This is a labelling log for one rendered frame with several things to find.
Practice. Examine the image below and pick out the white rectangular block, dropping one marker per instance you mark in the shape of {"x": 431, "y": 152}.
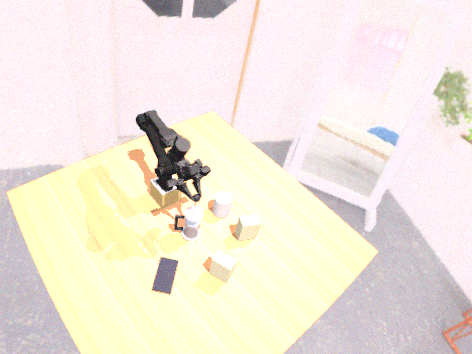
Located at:
{"x": 222, "y": 266}
{"x": 247, "y": 227}

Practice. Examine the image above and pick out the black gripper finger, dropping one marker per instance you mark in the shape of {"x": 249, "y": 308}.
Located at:
{"x": 183, "y": 188}
{"x": 196, "y": 185}

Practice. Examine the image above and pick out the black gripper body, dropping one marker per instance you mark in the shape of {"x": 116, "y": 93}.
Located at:
{"x": 168, "y": 185}

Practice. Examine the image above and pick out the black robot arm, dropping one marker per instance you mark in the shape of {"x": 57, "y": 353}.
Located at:
{"x": 162, "y": 137}

